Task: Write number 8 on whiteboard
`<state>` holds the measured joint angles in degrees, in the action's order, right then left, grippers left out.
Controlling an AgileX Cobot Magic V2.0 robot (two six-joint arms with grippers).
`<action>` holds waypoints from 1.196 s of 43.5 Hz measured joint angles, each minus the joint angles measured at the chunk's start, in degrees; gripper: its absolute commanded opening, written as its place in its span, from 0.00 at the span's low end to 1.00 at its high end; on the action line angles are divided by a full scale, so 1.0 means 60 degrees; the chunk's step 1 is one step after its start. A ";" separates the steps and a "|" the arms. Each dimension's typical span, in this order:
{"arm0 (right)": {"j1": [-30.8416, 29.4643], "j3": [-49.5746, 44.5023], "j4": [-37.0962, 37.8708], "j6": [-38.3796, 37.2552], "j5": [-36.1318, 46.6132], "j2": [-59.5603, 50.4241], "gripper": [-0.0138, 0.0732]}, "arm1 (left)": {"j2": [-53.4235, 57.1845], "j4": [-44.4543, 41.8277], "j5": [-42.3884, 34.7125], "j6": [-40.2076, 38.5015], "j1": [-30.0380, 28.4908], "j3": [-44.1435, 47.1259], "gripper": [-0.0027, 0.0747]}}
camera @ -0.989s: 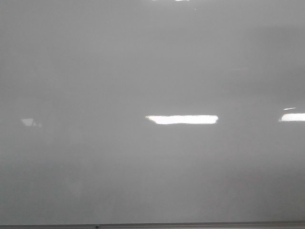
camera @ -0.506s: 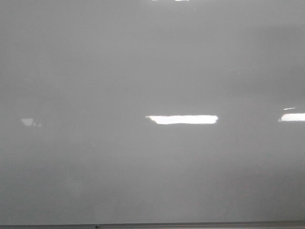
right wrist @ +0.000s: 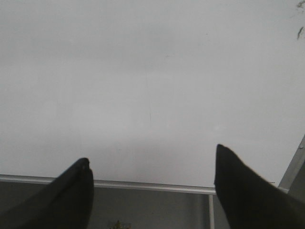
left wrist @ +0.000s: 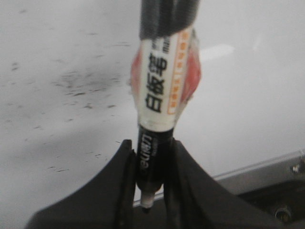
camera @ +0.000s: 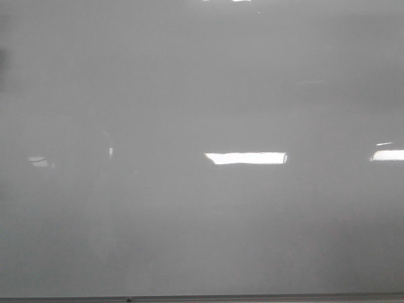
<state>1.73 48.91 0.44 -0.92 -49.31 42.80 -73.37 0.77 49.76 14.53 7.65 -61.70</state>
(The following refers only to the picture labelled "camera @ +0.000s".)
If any white whiteboard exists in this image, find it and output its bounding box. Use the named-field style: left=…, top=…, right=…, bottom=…
left=1, top=1, right=403, bottom=297

